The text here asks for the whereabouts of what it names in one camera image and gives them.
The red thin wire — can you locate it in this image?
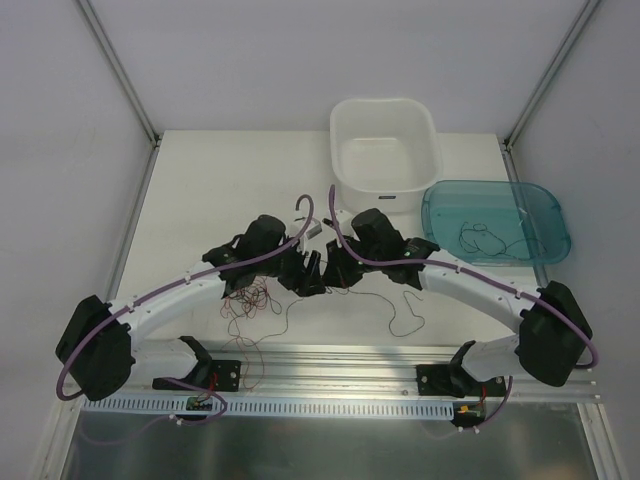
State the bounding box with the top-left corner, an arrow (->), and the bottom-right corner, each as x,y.
218,279 -> 291,391

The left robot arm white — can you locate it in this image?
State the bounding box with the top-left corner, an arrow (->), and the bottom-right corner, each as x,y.
55,214 -> 320,401

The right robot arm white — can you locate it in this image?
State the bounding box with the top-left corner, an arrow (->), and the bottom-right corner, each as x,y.
322,209 -> 594,398

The white plastic tub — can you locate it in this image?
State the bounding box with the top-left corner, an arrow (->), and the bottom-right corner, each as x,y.
329,98 -> 444,214

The teal transparent plastic bin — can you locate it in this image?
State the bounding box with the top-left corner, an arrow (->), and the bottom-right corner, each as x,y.
421,180 -> 572,267

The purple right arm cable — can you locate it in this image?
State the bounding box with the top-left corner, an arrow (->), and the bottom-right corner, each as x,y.
327,184 -> 601,369

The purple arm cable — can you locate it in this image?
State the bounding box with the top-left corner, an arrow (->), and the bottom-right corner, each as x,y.
55,194 -> 316,401
327,184 -> 601,369

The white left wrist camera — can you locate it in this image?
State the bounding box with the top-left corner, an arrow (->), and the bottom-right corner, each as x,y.
288,217 -> 322,253

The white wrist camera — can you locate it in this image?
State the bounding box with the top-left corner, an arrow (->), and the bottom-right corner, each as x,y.
288,217 -> 322,253
321,209 -> 355,237

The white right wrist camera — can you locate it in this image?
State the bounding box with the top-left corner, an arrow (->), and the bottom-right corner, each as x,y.
321,209 -> 355,237

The white slotted cable duct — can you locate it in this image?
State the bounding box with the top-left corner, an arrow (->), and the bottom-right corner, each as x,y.
83,394 -> 454,422

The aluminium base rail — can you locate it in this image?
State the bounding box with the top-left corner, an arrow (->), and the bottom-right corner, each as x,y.
113,340 -> 602,404

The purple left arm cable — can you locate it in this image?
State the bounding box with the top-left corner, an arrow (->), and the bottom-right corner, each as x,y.
55,194 -> 316,401

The aluminium frame post left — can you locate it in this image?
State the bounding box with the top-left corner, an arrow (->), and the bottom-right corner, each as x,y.
73,0 -> 161,147

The aluminium frame post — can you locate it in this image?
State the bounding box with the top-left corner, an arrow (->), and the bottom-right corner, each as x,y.
504,0 -> 603,152
73,0 -> 161,147

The aluminium frame post right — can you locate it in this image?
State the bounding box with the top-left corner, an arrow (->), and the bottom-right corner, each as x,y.
504,0 -> 603,152

